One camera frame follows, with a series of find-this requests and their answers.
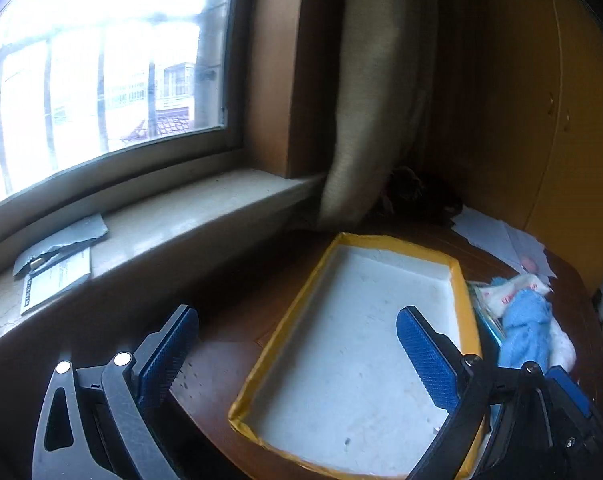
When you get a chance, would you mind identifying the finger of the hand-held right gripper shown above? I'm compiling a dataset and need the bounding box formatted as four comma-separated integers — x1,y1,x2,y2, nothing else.
545,366,603,466

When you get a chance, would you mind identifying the white printed leaflet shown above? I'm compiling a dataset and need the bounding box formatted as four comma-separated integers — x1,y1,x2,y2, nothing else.
20,246,92,316

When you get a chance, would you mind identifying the grey torn envelope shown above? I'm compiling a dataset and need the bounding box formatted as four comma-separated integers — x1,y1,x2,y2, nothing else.
12,212,111,278

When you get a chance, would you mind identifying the beige stone windowsill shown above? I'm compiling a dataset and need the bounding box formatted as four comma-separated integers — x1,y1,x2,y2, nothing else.
0,170,327,351

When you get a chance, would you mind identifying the yellow cardboard box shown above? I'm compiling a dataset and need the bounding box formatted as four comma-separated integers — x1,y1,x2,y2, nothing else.
228,231,485,480

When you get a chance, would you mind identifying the white packet with red print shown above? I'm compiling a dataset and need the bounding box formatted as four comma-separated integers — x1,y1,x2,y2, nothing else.
481,272,552,318

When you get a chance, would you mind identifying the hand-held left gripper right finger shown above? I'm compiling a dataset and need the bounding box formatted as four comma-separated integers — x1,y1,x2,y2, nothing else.
396,306,552,480

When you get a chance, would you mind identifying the beige curtain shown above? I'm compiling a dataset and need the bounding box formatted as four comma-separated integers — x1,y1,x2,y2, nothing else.
317,0,439,231

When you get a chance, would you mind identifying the window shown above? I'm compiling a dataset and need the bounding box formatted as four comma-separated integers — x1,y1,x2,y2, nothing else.
0,0,247,216

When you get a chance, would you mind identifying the blue towel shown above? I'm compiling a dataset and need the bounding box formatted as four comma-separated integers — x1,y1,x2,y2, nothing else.
496,290,555,373

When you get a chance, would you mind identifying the pile of white paper sheets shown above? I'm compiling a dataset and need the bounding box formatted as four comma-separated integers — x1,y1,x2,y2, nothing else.
451,207,557,278

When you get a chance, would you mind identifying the white fluffy cotton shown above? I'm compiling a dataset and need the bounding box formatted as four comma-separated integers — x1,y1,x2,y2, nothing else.
546,317,579,373

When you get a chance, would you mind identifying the brown wooden window casing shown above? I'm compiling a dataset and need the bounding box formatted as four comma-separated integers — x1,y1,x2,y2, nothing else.
248,0,327,179

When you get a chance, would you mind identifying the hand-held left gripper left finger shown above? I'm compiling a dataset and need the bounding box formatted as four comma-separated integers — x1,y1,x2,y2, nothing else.
31,304,200,480

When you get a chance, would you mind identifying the yellow wooden cabinet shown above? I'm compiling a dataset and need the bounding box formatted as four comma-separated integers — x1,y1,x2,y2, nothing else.
426,0,603,286

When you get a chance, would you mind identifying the dark fringed cloth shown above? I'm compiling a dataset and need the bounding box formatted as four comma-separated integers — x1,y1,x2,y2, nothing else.
381,162,465,228

